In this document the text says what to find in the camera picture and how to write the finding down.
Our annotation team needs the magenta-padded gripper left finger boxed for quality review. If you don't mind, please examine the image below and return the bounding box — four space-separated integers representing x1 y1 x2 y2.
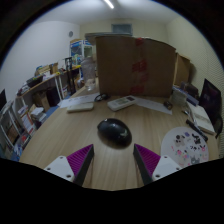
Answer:
43 143 95 187

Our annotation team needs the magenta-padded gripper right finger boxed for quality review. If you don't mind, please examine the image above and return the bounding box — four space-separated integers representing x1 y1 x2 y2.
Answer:
133 143 183 186

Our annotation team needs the black computer mouse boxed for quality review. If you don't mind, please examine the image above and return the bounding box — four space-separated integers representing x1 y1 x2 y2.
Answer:
96 117 133 148

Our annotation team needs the round white printed mouse pad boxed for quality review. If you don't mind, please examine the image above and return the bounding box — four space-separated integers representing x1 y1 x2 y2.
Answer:
160 126 210 169

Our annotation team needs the black marker pen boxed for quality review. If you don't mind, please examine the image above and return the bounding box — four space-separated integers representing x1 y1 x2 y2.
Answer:
185 118 209 142

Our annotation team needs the white shelf unit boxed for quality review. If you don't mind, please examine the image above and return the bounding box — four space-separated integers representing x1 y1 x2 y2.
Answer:
0 99 38 161

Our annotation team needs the white book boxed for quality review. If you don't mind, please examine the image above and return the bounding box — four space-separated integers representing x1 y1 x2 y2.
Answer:
188 101 217 136

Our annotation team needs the small dark binder clip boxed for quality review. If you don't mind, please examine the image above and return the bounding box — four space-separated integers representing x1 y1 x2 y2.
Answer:
163 99 174 110

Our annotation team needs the plain white paper sheet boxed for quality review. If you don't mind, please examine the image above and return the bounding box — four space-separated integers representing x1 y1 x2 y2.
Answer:
134 96 174 116

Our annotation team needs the small flat white remote control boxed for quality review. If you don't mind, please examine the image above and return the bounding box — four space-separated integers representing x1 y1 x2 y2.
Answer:
66 102 95 114

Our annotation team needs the black office chair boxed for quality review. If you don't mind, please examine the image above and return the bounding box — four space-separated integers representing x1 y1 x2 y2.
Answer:
213 113 224 139

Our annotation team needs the printed white paper sheet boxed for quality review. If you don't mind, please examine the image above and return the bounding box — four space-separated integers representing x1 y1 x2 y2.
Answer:
59 92 100 109

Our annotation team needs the clear plastic container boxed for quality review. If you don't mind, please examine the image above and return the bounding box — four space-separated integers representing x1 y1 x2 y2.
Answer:
171 88 188 108

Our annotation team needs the blue book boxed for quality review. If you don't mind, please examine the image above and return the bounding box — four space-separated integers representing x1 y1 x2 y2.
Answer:
172 85 201 107

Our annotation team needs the white remote control with buttons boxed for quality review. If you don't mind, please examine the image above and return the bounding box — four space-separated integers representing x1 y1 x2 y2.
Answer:
106 95 138 112

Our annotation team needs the dark rectangular case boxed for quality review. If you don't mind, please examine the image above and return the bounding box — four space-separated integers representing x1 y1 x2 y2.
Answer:
184 82 200 99

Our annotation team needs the wooden side desk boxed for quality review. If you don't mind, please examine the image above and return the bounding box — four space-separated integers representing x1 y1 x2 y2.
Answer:
15 64 82 111

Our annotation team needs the black storage bin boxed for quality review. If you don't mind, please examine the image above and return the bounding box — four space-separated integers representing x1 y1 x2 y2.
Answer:
26 74 44 88

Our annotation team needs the black metal stand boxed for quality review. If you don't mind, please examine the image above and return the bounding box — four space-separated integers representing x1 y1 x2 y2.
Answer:
64 56 76 96

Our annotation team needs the small brown cardboard box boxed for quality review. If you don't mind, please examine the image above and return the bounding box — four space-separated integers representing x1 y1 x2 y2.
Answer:
173 53 192 88

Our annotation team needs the clear plastic water jug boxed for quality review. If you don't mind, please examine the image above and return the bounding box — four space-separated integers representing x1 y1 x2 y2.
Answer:
80 55 97 92

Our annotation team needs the large brown cardboard box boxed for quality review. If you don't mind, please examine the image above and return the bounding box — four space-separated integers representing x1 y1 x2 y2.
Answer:
95 35 177 99

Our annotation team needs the white cabinet with blue print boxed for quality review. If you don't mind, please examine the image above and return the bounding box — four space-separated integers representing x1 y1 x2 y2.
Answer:
69 38 94 66

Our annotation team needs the ceiling light tube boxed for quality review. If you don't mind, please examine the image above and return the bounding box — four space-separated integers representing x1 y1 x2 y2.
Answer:
102 0 115 10

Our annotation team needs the black coiled cable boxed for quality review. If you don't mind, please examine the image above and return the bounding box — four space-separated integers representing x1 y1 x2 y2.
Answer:
93 92 110 103

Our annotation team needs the wall air vent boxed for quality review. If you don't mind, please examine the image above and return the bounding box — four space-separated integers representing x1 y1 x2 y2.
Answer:
111 23 134 36

